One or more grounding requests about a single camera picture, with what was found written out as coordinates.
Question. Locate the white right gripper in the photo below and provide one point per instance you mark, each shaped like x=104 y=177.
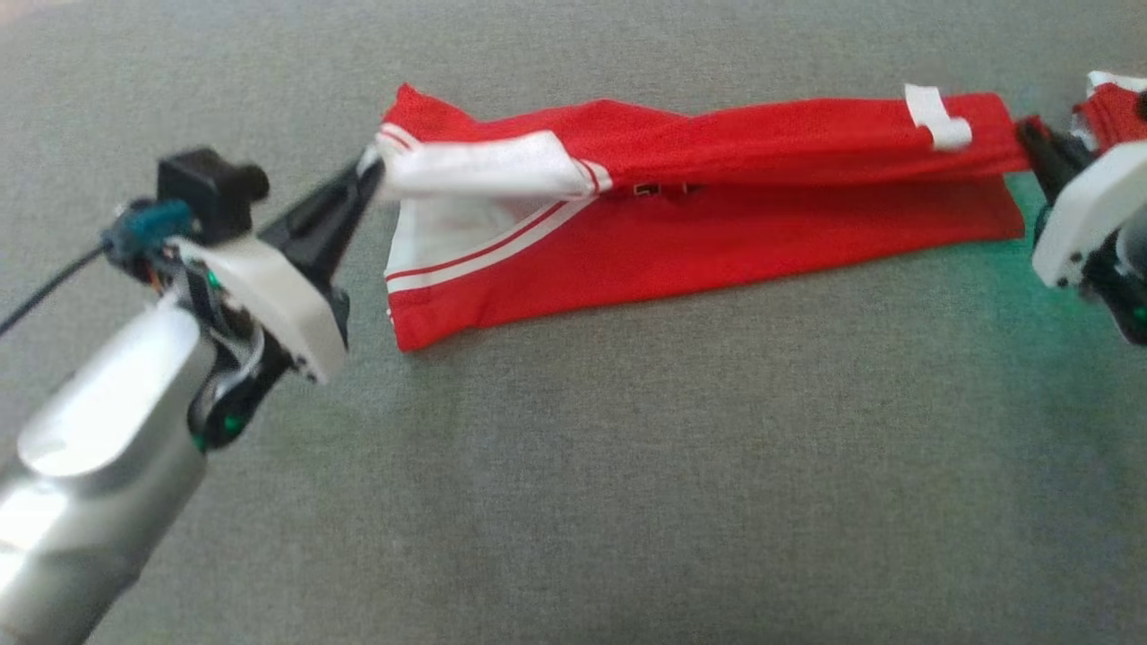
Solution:
x=1093 y=215

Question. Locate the red jersey with white sleeves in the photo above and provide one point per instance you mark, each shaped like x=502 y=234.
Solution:
x=717 y=233

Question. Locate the red shorts with white stripe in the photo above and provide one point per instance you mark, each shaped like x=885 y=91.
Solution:
x=1116 y=116

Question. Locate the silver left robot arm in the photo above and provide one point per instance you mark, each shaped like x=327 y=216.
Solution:
x=99 y=475

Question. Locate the large grey sofa seat cushion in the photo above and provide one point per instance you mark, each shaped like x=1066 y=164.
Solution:
x=627 y=493

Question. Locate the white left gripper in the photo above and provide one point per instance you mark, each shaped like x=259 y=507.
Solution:
x=278 y=313

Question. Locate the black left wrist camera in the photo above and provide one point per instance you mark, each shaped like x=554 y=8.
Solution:
x=211 y=193

